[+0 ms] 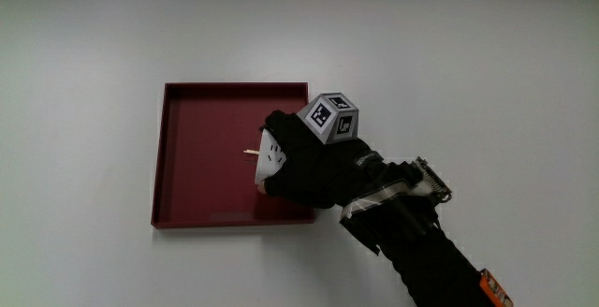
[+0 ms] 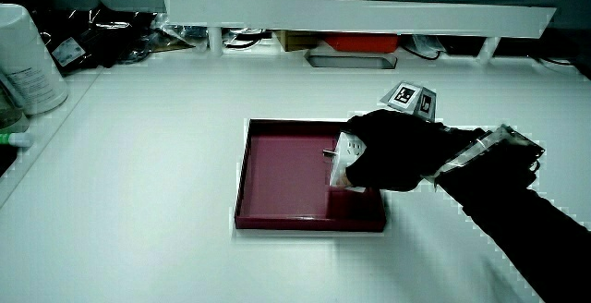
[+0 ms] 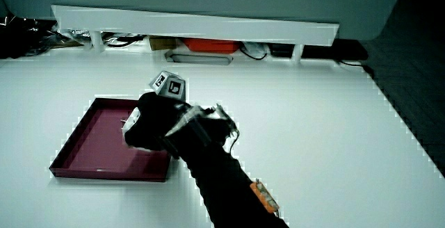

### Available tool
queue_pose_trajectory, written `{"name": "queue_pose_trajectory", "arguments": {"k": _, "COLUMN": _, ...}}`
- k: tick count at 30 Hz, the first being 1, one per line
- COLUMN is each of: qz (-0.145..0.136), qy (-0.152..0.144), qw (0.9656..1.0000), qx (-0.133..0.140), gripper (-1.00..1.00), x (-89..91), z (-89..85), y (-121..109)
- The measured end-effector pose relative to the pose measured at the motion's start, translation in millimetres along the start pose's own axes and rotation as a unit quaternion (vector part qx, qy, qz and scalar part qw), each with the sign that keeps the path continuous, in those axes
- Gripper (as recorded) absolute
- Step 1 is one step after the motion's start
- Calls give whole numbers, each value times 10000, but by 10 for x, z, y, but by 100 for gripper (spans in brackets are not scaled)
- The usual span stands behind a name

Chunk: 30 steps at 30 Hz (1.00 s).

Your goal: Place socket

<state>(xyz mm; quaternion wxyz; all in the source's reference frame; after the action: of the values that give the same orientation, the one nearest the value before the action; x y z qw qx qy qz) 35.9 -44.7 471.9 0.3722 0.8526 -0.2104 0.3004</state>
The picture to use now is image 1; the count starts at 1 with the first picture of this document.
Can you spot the white socket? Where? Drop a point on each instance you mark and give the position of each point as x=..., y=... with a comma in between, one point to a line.
x=269, y=159

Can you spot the dark red square tray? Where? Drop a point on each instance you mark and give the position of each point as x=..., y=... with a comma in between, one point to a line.
x=210, y=157

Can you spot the person's right hand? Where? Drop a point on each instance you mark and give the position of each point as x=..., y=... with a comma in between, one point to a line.
x=318, y=171

